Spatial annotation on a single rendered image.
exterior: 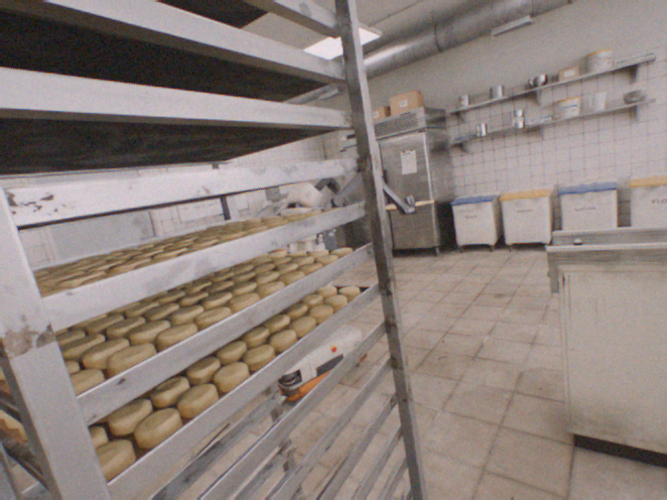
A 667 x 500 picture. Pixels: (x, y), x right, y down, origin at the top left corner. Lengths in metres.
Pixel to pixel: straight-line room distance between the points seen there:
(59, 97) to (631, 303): 1.67
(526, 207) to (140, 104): 4.84
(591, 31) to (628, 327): 4.45
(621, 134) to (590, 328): 4.09
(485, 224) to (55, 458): 5.08
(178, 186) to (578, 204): 4.79
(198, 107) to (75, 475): 0.38
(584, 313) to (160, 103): 1.58
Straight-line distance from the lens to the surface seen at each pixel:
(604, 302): 1.68
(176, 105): 0.46
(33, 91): 0.40
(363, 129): 0.76
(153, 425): 0.50
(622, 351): 1.76
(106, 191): 0.40
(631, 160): 5.61
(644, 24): 5.70
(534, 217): 5.08
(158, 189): 0.42
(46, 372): 0.35
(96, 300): 0.39
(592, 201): 5.00
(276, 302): 0.53
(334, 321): 0.65
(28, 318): 0.34
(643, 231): 1.92
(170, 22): 0.50
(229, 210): 1.03
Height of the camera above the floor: 1.30
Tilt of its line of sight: 11 degrees down
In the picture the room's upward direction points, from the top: 10 degrees counter-clockwise
